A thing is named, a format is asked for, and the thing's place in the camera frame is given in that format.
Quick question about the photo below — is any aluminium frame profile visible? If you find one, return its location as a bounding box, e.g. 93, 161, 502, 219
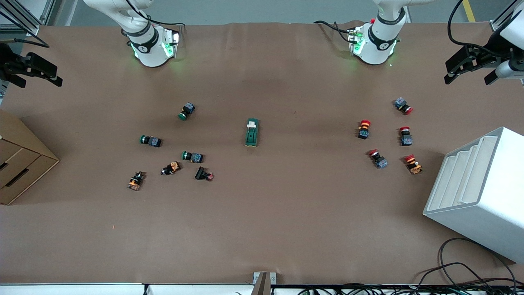
0, 0, 56, 35
490, 0, 524, 31

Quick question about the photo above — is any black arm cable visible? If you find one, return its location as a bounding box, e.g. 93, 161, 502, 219
0, 0, 185, 48
314, 0, 512, 58

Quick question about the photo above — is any white table edge rail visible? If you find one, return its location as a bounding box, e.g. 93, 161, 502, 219
0, 283, 254, 295

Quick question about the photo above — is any brown table mat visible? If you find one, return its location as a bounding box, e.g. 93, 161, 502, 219
0, 20, 524, 285

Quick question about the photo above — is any black switch with red block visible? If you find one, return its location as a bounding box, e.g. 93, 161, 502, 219
194, 166, 215, 182

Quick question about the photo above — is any grey metal bracket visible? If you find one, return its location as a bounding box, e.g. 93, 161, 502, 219
253, 272, 277, 295

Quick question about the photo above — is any black cable bundle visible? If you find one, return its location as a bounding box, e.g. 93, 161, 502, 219
297, 262, 524, 295

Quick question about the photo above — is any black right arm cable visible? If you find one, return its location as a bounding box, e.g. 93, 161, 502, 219
0, 0, 185, 48

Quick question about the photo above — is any black looped cable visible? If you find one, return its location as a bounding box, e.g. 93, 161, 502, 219
439, 238, 517, 287

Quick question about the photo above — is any brown cardboard box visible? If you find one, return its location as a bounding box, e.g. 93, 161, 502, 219
0, 110, 60, 205

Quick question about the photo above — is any green load switch white lever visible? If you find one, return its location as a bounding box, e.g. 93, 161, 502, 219
245, 118, 260, 147

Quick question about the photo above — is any white stepped rack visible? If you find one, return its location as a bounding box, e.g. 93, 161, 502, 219
423, 127, 524, 264

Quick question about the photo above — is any black orange selector switch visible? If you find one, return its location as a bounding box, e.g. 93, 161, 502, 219
160, 161, 181, 176
127, 171, 146, 191

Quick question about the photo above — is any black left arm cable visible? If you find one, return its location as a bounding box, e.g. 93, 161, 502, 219
314, 0, 512, 58

